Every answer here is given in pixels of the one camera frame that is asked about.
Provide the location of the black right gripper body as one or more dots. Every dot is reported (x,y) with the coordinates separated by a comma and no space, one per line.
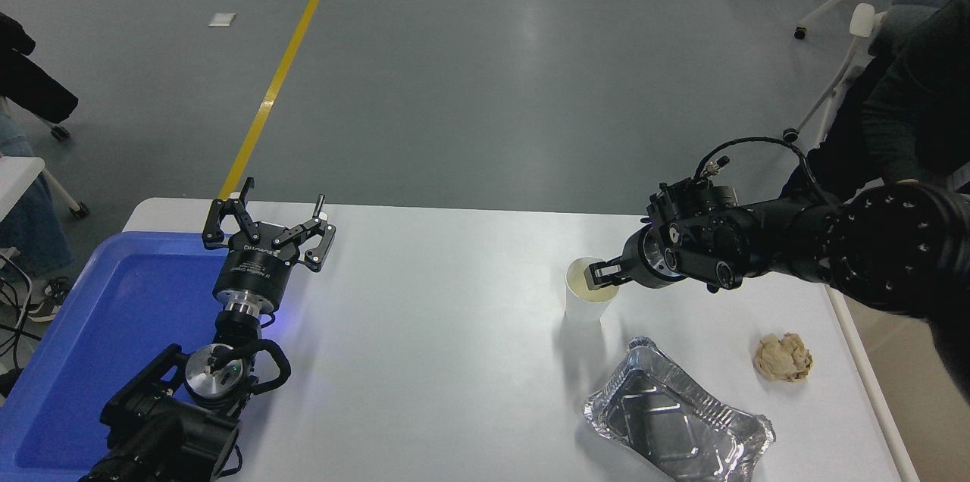
(648,258)

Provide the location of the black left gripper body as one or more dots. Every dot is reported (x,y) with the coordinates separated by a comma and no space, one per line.
(254,273)

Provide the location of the white paper cup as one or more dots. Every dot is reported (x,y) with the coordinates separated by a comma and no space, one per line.
(583,304)

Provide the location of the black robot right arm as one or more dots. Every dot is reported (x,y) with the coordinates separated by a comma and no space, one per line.
(887,247)

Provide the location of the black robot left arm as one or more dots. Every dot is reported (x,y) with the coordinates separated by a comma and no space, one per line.
(174,429)

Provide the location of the silver foil tray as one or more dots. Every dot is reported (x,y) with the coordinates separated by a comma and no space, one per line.
(674,421)

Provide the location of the blue plastic tray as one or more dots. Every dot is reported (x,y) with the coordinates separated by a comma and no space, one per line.
(98,330)

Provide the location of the white-legged chair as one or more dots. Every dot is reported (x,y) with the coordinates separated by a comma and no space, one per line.
(79,210)

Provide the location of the crumpled tan paper ball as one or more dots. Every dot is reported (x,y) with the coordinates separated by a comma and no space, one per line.
(783,359)

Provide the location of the person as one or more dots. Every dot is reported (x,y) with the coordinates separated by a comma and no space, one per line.
(917,103)
(30,224)

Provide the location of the small white table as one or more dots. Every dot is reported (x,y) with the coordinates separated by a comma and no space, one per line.
(15,179)

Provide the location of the black jacket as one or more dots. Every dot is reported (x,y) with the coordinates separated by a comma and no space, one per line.
(30,88)

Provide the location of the large pale bin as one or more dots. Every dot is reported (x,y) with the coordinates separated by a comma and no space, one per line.
(894,406)

